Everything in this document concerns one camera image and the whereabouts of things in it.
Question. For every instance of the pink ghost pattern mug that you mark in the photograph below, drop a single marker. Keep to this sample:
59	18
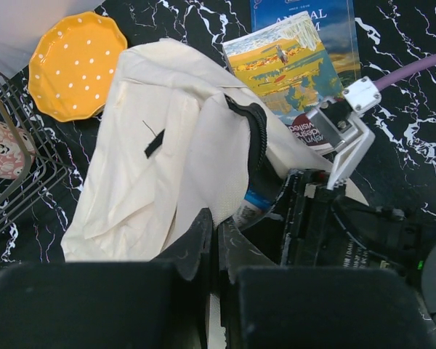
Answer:
12	158

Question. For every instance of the cream canvas backpack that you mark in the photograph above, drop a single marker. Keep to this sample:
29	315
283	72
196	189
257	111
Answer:
169	146

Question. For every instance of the blue Animal Farm book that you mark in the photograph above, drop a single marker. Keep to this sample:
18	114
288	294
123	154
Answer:
334	21

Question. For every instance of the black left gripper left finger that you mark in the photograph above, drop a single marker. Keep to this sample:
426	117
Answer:
157	304

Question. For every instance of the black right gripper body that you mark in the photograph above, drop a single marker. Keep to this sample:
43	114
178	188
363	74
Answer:
326	228

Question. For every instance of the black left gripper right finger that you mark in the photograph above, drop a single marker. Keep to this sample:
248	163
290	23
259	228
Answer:
268	306

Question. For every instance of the yellow blue picture book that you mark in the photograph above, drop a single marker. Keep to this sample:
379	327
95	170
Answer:
287	66

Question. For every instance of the yellow polka dot plate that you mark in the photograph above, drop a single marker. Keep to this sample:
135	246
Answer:
72	68

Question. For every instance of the grey wire dish rack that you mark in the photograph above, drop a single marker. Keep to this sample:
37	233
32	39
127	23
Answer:
30	164

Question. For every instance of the light blue coin book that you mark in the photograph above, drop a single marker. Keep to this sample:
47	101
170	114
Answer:
253	206

